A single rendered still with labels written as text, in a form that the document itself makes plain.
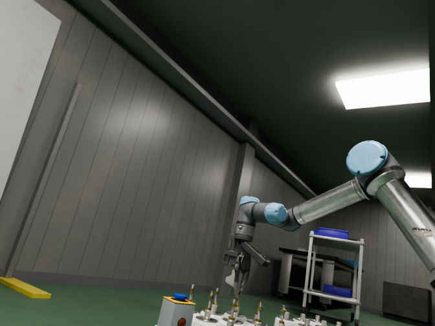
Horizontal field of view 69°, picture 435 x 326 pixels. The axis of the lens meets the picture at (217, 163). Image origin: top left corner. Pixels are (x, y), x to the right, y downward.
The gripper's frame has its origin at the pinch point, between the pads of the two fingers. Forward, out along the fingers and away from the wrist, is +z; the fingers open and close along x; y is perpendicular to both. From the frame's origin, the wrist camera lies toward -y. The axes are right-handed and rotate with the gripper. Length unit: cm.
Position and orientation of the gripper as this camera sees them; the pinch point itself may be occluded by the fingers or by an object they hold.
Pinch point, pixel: (239, 293)
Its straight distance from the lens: 123.3
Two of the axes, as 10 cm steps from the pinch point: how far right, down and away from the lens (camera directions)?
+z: -2.0, 9.4, -2.8
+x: -5.4, -3.5, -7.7
